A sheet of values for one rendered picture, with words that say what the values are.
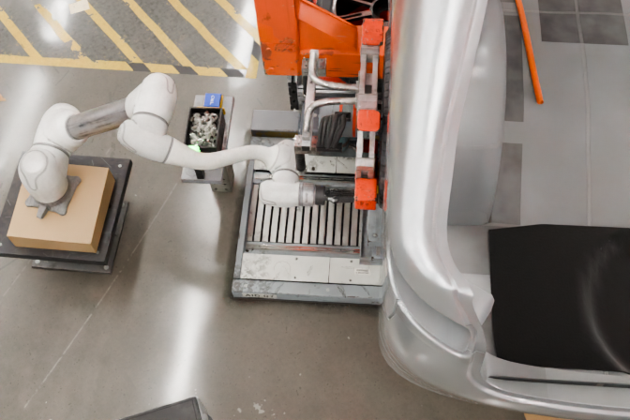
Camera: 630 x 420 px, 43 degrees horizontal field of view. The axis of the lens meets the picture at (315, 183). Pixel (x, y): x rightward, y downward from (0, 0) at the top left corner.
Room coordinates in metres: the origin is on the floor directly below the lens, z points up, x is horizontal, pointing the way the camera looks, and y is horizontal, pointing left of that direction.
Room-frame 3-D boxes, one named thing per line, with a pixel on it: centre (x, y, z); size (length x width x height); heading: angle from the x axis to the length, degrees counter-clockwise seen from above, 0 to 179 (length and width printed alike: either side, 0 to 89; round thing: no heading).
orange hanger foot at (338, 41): (2.16, -0.24, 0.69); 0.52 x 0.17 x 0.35; 82
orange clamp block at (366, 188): (1.34, -0.17, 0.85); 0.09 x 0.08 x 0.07; 172
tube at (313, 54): (1.76, -0.10, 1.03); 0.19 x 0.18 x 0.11; 82
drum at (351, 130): (1.66, -0.14, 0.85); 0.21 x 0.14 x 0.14; 82
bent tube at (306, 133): (1.57, -0.07, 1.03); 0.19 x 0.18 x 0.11; 82
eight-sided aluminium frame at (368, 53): (1.65, -0.21, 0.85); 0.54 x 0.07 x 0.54; 172
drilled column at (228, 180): (1.92, 0.44, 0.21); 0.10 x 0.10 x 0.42; 82
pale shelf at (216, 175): (1.89, 0.44, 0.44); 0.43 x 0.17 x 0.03; 172
